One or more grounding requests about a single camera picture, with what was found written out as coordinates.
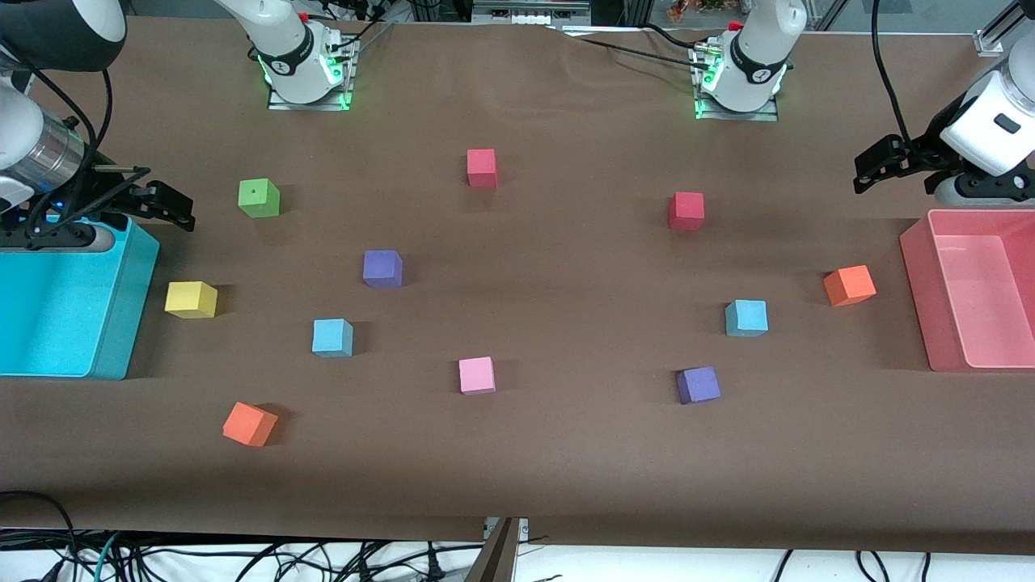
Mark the brown table cloth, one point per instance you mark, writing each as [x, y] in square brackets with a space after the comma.
[566, 453]

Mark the silver metal bracket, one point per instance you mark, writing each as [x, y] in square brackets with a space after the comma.
[524, 527]

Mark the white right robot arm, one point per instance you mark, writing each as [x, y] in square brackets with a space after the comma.
[283, 48]

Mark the blue foam block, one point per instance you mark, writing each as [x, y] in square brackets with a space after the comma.
[331, 337]
[745, 318]

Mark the grey metal box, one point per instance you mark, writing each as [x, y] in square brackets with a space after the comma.
[525, 12]

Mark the yellow foam block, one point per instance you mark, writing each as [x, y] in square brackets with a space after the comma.
[190, 299]

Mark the orange foam block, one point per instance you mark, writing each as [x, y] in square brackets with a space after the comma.
[249, 424]
[849, 285]

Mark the cyan plastic bin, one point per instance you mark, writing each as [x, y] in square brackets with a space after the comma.
[57, 315]

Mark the red foam block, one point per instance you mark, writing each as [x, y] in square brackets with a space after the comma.
[686, 208]
[481, 166]

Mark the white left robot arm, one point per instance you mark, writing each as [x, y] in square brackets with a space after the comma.
[756, 65]

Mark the colourful background items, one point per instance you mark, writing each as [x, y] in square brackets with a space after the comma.
[695, 10]

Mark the pink plastic bin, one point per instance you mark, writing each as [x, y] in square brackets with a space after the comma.
[982, 307]

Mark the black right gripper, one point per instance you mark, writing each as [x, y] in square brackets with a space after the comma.
[95, 196]

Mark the purple foam block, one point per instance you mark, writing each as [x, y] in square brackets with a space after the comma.
[698, 385]
[382, 268]

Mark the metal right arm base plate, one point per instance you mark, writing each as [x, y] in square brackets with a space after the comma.
[279, 103]

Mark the green foam block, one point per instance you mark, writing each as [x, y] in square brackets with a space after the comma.
[259, 198]

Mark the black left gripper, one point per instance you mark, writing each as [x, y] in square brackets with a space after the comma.
[919, 155]

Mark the pink foam block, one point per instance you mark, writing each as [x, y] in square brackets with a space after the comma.
[477, 375]

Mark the aluminium frame rail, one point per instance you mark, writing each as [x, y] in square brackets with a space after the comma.
[999, 32]

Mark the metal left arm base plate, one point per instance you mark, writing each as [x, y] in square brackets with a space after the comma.
[768, 115]

